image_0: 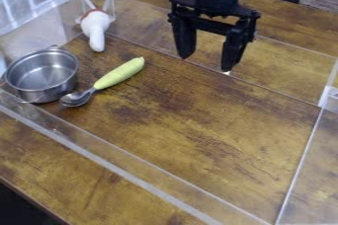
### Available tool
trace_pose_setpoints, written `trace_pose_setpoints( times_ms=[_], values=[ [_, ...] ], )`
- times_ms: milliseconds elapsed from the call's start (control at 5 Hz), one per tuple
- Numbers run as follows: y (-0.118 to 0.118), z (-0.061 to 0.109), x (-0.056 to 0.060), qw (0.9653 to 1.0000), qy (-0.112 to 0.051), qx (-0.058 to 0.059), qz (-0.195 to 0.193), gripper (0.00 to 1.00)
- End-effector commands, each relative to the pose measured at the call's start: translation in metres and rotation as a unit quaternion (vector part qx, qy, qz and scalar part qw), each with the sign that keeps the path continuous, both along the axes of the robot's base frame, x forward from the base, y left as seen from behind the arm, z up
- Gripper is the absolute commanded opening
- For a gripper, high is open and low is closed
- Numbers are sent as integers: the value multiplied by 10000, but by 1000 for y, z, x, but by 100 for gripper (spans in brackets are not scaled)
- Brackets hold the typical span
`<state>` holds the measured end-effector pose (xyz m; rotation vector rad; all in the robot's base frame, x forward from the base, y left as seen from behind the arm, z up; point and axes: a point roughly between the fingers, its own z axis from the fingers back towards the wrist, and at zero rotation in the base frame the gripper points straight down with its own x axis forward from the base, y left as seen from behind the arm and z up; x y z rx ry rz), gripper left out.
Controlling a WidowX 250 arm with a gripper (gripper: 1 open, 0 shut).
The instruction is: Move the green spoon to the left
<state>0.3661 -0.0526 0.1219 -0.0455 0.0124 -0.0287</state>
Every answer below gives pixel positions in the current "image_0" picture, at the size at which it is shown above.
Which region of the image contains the green handled metal spoon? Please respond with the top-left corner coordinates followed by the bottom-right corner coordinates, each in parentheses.
top-left (60, 57), bottom-right (146, 107)

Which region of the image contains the small steel pot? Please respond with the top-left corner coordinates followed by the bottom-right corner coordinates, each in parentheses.
top-left (4, 47), bottom-right (79, 104)

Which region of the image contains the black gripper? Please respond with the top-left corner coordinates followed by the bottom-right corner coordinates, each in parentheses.
top-left (168, 0), bottom-right (261, 72)

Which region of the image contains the white plush toy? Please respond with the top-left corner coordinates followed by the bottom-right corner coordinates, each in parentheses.
top-left (75, 9), bottom-right (115, 52)

